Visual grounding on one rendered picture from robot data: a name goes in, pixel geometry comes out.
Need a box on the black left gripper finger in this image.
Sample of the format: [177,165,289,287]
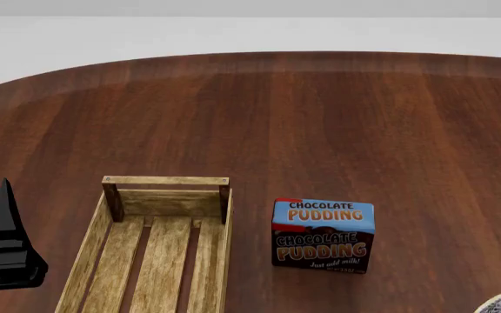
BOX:
[0,177,32,266]

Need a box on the wooden slatted crate tray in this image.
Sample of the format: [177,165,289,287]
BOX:
[54,175,235,313]

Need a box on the chocolate pudding box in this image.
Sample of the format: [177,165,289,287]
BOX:
[271,196,376,275]

